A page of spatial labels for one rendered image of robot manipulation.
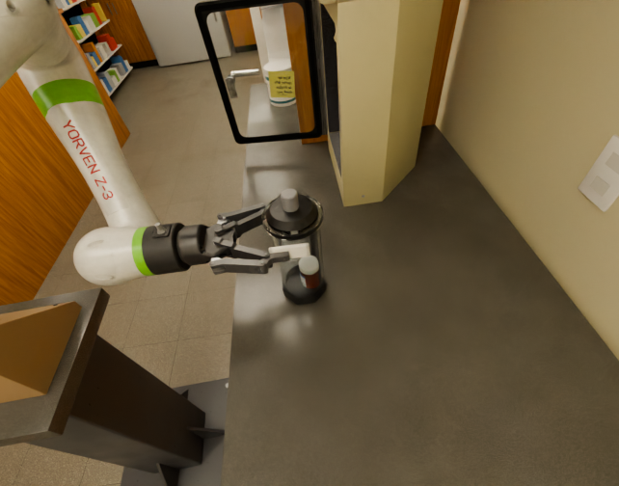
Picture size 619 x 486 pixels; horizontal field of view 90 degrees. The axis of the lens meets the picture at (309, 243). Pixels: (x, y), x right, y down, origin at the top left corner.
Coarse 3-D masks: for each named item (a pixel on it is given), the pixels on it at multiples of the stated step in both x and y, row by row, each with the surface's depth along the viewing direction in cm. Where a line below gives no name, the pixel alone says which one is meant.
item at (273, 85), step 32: (224, 32) 83; (256, 32) 83; (288, 32) 83; (224, 64) 89; (256, 64) 89; (288, 64) 89; (256, 96) 96; (288, 96) 95; (256, 128) 104; (288, 128) 103
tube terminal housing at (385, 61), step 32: (352, 0) 54; (384, 0) 54; (416, 0) 58; (352, 32) 57; (384, 32) 57; (416, 32) 63; (352, 64) 61; (384, 64) 61; (416, 64) 69; (352, 96) 66; (384, 96) 66; (416, 96) 76; (352, 128) 71; (384, 128) 72; (416, 128) 85; (352, 160) 77; (384, 160) 78; (352, 192) 85; (384, 192) 86
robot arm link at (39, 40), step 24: (0, 0) 45; (24, 0) 46; (48, 0) 50; (0, 24) 45; (24, 24) 48; (48, 24) 51; (0, 48) 46; (24, 48) 49; (48, 48) 55; (0, 72) 48
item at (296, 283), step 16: (320, 208) 54; (272, 240) 57; (288, 240) 52; (304, 240) 53; (320, 240) 59; (304, 256) 56; (320, 256) 61; (288, 272) 60; (304, 272) 60; (320, 272) 64; (288, 288) 66; (304, 288) 64
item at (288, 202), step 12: (288, 192) 51; (276, 204) 54; (288, 204) 51; (300, 204) 53; (312, 204) 53; (276, 216) 52; (288, 216) 52; (300, 216) 51; (312, 216) 52; (276, 228) 52; (288, 228) 51; (300, 228) 51
